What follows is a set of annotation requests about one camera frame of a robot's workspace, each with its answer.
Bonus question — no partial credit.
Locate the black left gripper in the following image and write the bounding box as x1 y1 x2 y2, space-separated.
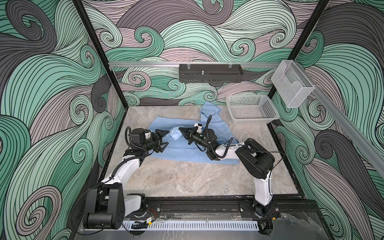
141 129 169 153

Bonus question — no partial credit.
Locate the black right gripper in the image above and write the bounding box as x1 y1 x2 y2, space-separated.
179 125 211 151

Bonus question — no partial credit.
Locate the light blue long sleeve shirt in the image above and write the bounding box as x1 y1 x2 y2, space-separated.
149 102 239 165

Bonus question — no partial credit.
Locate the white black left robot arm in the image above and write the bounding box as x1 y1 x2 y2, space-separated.
83 127 170 231

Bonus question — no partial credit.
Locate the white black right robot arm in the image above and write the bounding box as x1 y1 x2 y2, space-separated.
179 127 280 219

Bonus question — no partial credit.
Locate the white plastic mesh basket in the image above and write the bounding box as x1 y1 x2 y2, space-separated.
226 95 280 125

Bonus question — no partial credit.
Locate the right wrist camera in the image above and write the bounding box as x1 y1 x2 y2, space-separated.
194 123 204 134

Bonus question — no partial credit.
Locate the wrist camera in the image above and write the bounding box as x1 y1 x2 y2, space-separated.
144 132 152 140
194 123 204 134

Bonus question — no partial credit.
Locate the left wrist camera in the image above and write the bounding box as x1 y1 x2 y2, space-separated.
144 132 152 140

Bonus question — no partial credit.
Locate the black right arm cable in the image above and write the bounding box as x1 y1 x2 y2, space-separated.
194 114 235 160

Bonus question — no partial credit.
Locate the black perforated wall tray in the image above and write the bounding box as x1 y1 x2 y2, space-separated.
179 65 244 87

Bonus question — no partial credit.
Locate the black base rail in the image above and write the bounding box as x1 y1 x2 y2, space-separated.
144 195 319 220

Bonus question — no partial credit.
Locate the white slotted cable duct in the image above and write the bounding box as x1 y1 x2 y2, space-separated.
140 221 259 232

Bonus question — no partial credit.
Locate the aluminium wall rail back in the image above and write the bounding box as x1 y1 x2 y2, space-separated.
108 61 280 69

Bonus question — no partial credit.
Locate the aluminium wall rail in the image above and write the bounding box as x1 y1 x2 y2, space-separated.
108 61 280 69
298 64 384 177

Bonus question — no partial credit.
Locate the black frame post left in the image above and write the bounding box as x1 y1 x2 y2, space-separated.
73 0 129 111

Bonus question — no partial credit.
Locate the black frame post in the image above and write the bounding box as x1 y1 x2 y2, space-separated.
268 0 330 98
73 0 129 111

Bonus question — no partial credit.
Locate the aluminium wall rail right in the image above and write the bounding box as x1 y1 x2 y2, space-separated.
298 64 384 177

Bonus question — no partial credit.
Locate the black frame post right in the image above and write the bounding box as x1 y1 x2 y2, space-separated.
268 0 330 98

